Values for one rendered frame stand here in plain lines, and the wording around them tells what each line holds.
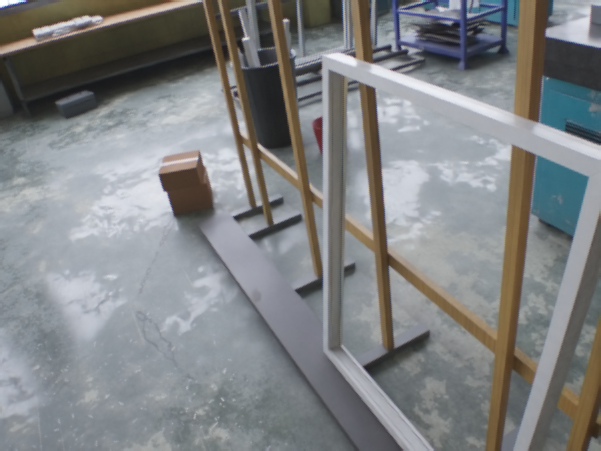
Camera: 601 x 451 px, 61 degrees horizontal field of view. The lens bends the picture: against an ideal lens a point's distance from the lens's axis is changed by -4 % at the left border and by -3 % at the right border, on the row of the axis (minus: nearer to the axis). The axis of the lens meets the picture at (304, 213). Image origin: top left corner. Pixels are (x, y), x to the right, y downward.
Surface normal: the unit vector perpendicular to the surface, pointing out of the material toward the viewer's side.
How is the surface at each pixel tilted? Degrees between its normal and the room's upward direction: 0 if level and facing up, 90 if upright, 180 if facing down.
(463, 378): 0
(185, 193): 90
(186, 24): 90
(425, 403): 0
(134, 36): 90
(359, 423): 0
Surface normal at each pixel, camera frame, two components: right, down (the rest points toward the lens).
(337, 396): -0.15, -0.84
